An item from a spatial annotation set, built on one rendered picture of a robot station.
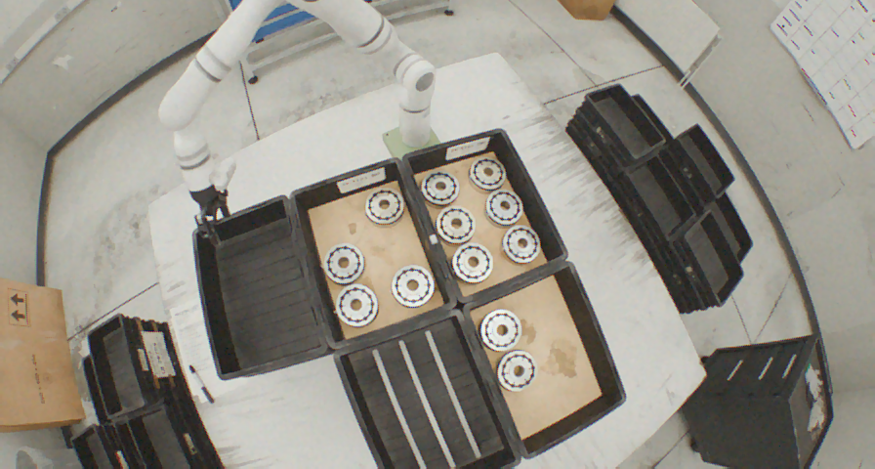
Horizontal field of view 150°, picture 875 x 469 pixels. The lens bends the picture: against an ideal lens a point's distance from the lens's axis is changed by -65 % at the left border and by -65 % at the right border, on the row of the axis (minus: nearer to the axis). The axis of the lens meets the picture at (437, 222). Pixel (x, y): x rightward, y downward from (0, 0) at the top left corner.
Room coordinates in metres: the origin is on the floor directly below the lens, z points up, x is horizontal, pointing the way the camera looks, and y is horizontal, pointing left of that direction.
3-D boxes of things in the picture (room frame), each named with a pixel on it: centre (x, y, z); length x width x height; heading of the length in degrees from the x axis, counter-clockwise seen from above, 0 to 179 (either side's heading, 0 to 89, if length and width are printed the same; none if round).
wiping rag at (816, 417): (-0.30, -2.00, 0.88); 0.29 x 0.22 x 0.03; 40
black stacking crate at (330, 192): (0.18, 0.15, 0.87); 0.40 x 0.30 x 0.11; 32
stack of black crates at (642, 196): (0.83, -1.07, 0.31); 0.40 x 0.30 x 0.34; 40
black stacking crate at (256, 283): (0.02, 0.40, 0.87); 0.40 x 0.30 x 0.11; 32
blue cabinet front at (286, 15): (1.70, 1.21, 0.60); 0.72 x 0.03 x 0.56; 130
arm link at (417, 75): (0.63, 0.14, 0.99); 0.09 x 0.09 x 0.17; 51
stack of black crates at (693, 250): (0.52, -1.32, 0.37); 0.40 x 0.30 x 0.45; 40
